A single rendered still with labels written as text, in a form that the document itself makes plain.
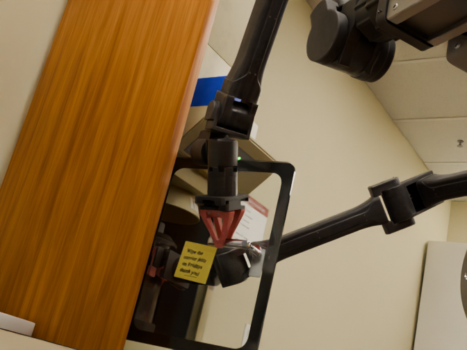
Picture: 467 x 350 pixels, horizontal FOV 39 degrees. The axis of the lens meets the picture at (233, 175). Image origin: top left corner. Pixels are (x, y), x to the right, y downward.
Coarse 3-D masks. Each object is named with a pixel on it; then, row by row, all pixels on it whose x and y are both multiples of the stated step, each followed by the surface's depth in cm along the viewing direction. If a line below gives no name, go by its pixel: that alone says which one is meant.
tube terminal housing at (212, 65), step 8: (208, 48) 161; (208, 56) 161; (216, 56) 164; (208, 64) 161; (216, 64) 164; (224, 64) 167; (200, 72) 158; (208, 72) 161; (216, 72) 164; (224, 72) 167; (256, 112) 179; (128, 344) 138; (136, 344) 140; (144, 344) 142
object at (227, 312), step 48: (192, 192) 139; (240, 192) 134; (288, 192) 130; (192, 240) 135; (144, 288) 135; (192, 288) 130; (240, 288) 126; (144, 336) 131; (192, 336) 126; (240, 336) 122
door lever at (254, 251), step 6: (210, 240) 127; (228, 240) 125; (234, 240) 125; (240, 240) 124; (246, 240) 123; (228, 246) 125; (234, 246) 124; (240, 246) 124; (246, 246) 123; (252, 246) 125; (258, 246) 127; (252, 252) 126; (258, 252) 127
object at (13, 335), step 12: (0, 336) 77; (12, 336) 78; (24, 336) 80; (0, 348) 77; (12, 348) 78; (24, 348) 80; (36, 348) 81; (48, 348) 83; (60, 348) 84; (72, 348) 86
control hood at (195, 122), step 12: (192, 108) 147; (204, 108) 145; (192, 120) 146; (204, 120) 145; (192, 132) 145; (180, 144) 146; (240, 144) 155; (252, 144) 157; (180, 156) 150; (252, 156) 160; (264, 156) 162
